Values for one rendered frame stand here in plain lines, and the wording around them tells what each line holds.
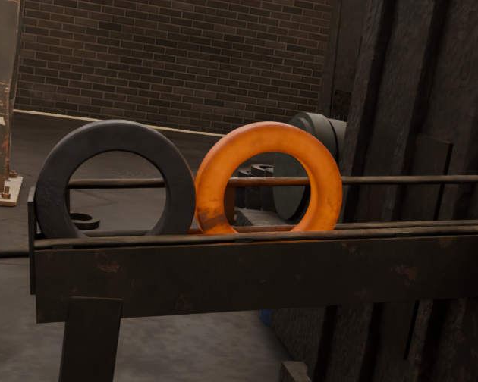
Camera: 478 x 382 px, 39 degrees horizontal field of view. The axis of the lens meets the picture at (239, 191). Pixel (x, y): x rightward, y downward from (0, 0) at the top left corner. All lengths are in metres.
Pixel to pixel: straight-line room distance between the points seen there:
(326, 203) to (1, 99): 2.58
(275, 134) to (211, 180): 0.09
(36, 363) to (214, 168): 1.12
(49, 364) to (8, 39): 1.84
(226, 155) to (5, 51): 2.56
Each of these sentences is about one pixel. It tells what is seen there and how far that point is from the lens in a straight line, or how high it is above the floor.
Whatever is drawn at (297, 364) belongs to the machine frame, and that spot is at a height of 0.07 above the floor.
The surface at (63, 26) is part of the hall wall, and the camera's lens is 6.84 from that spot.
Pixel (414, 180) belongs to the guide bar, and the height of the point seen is 0.69.
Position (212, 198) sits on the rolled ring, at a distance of 0.80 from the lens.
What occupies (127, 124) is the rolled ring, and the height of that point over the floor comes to 0.73.
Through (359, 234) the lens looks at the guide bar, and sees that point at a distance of 0.85.
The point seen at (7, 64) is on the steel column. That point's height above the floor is 0.64.
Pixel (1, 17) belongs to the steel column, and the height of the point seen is 0.84.
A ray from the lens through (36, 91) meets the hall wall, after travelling 6.87.
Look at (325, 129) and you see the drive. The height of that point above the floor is 0.64.
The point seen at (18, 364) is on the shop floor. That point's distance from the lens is 1.81.
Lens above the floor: 0.82
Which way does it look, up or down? 11 degrees down
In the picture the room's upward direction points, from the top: 9 degrees clockwise
